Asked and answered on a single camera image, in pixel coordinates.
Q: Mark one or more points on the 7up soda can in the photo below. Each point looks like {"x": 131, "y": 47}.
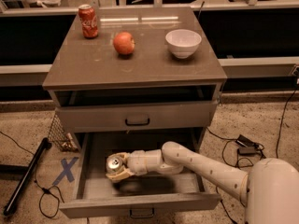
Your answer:
{"x": 114, "y": 163}

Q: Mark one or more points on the grey drawer cabinet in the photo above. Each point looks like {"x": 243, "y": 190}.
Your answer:
{"x": 90, "y": 72}

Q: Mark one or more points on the wire mesh basket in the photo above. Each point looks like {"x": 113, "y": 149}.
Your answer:
{"x": 59, "y": 137}

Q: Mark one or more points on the red coca-cola can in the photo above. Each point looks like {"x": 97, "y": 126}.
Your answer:
{"x": 88, "y": 20}

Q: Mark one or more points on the red apple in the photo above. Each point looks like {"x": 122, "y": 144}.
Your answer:
{"x": 124, "y": 43}

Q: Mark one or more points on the white ceramic bowl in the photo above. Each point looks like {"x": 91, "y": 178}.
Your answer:
{"x": 183, "y": 43}

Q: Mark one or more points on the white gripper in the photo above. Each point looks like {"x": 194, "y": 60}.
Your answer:
{"x": 137, "y": 162}

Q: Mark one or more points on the black power adapter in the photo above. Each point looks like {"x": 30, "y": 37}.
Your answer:
{"x": 246, "y": 146}

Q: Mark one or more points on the black pole left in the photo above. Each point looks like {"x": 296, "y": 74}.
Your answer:
{"x": 11, "y": 206}

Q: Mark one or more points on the closed grey drawer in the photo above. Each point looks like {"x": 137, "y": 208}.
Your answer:
{"x": 109, "y": 118}

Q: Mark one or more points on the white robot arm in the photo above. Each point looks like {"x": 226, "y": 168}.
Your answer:
{"x": 269, "y": 191}

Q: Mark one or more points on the open grey drawer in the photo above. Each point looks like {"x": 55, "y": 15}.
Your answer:
{"x": 136, "y": 197}

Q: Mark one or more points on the blue tape cross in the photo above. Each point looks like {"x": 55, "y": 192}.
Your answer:
{"x": 66, "y": 172}

